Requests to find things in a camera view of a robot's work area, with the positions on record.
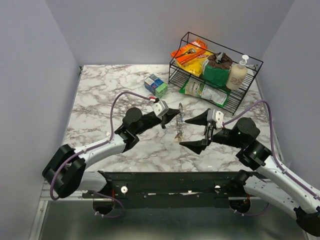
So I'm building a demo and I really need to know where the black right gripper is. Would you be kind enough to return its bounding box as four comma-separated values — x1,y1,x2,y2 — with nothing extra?
179,107,244,154

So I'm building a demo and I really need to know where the metal disc with keyrings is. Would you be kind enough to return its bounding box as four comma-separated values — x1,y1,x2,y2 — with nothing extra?
174,102,184,143

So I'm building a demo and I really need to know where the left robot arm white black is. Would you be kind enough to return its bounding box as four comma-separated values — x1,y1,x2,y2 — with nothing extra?
42,107,180,198

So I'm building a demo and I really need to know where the blue green box stack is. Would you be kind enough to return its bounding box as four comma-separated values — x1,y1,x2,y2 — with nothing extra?
144,74,168,98

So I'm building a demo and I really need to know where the green white snack pouch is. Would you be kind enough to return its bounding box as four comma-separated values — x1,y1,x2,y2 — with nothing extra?
179,77,229,108

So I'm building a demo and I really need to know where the yellow snack bag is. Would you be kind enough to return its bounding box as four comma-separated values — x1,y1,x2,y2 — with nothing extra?
175,51,213,77

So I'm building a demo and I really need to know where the green brown paper bag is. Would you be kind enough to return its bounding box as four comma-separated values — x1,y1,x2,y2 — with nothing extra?
201,52,233,88

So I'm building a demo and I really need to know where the cream pump soap bottle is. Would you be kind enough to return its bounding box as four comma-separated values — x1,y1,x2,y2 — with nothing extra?
225,54,250,90

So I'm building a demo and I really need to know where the orange razor package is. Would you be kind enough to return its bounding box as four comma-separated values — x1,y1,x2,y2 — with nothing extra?
170,39,208,66

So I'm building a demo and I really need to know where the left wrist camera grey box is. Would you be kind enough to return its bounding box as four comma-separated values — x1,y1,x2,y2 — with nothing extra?
151,100,169,118

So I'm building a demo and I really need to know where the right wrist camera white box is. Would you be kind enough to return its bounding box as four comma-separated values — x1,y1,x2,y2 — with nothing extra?
206,109,224,129

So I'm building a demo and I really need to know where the black wire rack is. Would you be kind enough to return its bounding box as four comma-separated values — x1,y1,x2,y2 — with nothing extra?
168,31,264,114

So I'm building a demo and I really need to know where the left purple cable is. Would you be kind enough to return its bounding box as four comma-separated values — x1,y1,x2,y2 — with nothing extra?
49,91,156,218

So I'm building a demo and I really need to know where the purple cable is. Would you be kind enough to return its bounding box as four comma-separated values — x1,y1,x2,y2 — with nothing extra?
222,99,320,218
49,91,156,218

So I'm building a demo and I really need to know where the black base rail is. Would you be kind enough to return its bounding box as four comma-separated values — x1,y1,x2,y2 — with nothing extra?
79,170,261,210

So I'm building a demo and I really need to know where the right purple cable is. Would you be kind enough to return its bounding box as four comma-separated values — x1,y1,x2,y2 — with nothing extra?
222,99,320,218

